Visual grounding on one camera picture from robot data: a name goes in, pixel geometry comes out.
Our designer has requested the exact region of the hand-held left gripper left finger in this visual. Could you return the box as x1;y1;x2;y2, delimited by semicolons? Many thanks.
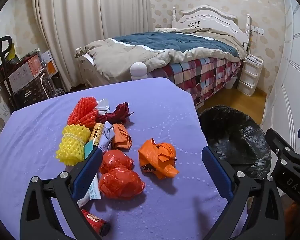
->
20;148;104;240

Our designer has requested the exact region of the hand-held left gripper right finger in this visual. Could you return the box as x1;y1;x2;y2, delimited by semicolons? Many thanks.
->
201;145;283;240

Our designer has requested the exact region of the white printed paper wrapper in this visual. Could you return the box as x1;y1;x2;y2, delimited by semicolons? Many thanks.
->
76;172;102;208

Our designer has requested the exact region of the red plastic bag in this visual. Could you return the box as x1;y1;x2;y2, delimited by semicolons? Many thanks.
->
98;167;146;200
99;149;135;173

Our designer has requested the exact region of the yellow foam fruit net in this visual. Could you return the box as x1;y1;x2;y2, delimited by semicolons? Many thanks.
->
56;124;91;166

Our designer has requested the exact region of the lavender paper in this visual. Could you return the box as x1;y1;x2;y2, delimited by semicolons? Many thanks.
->
98;121;115;152

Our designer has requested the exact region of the gold labelled wrapper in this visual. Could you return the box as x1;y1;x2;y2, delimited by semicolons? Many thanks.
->
84;123;106;159

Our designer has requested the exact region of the bin with black liner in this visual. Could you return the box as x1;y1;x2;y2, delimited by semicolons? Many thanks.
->
198;105;272;180

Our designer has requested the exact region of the small orange paper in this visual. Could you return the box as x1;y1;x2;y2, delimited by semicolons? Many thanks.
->
112;123;132;150

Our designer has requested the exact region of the red paper tube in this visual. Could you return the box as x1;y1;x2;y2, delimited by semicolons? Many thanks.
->
80;208;110;237

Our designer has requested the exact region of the red foam fruit net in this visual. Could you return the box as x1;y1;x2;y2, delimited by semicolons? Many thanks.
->
67;97;99;127

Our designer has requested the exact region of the orange plastic bag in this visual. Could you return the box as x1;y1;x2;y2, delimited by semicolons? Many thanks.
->
138;138;180;180

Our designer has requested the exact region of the dark red wrapper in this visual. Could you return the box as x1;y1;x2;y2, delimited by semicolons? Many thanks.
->
97;102;135;125

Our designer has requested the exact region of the white foil packet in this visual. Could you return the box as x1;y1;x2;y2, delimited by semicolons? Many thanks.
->
95;98;112;113

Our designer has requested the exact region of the white door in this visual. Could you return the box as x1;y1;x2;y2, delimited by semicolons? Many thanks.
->
262;0;300;155

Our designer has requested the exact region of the white plastic drawer cabinet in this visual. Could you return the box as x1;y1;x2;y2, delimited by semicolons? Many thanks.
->
237;54;263;97

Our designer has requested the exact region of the purple tablecloth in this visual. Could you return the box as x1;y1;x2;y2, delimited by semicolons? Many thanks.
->
0;77;248;240

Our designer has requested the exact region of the plaid bedsheet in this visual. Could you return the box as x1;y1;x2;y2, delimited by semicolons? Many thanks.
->
150;56;243;105

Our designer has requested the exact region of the brown patterned storage bag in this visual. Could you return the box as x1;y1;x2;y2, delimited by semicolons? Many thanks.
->
11;70;57;110

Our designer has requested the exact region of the white and orange box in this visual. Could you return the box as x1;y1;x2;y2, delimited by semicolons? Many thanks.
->
41;50;58;77

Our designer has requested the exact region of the cardboard box with orange print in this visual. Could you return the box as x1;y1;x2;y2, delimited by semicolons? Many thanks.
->
7;54;42;93

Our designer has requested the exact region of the blue and beige duvet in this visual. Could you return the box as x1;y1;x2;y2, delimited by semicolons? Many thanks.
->
75;27;248;80

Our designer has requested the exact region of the beige pillow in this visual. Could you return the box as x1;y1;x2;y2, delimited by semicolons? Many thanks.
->
155;27;183;33

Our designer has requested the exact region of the cream pleated curtain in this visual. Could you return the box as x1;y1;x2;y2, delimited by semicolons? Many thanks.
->
35;0;155;90

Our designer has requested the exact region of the black hand trolley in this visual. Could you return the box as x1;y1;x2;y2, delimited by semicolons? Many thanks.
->
0;37;18;110

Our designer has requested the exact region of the grey metal folding frame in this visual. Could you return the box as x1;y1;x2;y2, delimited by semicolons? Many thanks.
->
40;60;63;98

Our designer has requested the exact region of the white wooden bed frame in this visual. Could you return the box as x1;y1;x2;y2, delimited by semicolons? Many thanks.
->
76;5;252;90

